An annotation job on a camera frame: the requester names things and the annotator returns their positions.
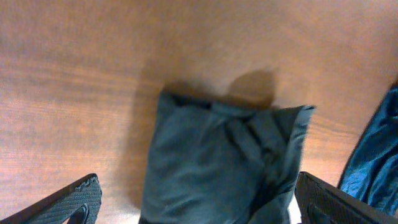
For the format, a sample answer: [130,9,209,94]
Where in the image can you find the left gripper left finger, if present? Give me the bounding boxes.
[1,174,103,224]

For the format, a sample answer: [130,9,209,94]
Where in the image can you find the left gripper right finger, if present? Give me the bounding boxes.
[295,172,397,224]

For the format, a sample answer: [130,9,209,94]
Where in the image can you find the dark green Nike t-shirt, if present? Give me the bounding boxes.
[139,92,315,223]

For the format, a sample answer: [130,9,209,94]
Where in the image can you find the navy blue trousers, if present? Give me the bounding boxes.
[338,83,397,216]

